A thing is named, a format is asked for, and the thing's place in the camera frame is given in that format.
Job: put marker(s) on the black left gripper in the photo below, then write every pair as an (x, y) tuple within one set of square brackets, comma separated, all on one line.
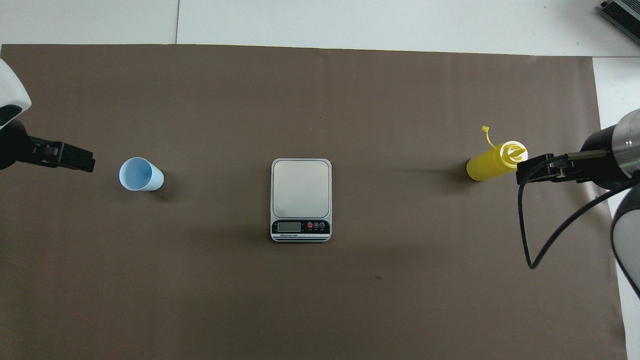
[(15, 147)]

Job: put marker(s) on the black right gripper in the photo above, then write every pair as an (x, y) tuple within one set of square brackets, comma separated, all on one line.
[(605, 160)]

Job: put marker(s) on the yellow squeeze bottle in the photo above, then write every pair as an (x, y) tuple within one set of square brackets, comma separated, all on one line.
[(487, 167)]

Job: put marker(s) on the light blue plastic cup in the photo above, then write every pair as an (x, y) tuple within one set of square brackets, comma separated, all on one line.
[(135, 175)]

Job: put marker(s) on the silver digital kitchen scale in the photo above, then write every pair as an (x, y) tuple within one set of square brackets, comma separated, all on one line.
[(300, 190)]

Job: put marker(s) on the grey metal device box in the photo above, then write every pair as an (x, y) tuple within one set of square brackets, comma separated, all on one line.
[(625, 17)]

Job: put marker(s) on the brown paper table mat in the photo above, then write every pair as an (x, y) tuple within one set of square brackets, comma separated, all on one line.
[(300, 300)]

